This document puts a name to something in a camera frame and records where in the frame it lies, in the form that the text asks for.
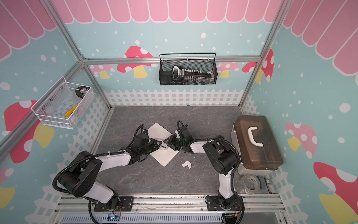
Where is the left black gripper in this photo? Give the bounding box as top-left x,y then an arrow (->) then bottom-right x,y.
139,139 -> 162,156

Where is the white wireless mouse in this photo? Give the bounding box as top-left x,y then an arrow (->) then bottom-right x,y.
159,142 -> 169,151

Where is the silver laptop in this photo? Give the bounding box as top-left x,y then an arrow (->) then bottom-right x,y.
148,123 -> 178,167

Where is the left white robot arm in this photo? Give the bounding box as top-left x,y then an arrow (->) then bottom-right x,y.
52,125 -> 163,211

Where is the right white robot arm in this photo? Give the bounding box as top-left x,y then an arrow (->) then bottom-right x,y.
163,120 -> 245,213

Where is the socket bit set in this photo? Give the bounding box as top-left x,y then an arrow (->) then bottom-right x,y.
172,66 -> 215,85

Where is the brown lidded storage box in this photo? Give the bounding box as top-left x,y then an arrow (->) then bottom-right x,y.
231,115 -> 283,176

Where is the clear tape roll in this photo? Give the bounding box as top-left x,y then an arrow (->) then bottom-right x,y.
241,174 -> 262,194

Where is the black tape roll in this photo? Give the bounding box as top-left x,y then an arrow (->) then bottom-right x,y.
75,86 -> 90,98

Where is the yellow tool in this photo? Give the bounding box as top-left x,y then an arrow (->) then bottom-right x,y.
64,104 -> 78,118

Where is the black wire mesh basket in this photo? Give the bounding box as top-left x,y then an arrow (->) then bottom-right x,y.
158,53 -> 218,85

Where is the white wire mesh basket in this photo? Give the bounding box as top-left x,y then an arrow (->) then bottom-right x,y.
31,77 -> 94,130

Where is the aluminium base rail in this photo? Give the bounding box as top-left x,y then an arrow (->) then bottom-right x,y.
50,193 -> 289,224

